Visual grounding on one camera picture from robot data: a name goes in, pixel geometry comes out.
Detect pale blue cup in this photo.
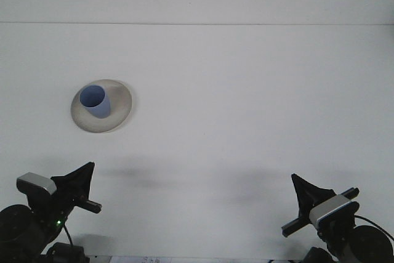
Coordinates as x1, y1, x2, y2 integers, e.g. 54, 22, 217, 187
79, 84, 111, 119

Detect pale round plate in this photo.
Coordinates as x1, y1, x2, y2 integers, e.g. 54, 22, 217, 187
70, 78, 135, 135

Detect white printed paper sheet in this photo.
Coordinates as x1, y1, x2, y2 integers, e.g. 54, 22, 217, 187
109, 256, 163, 263

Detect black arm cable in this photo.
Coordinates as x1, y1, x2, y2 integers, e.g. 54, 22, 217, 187
61, 224, 75, 247
353, 215, 394, 245

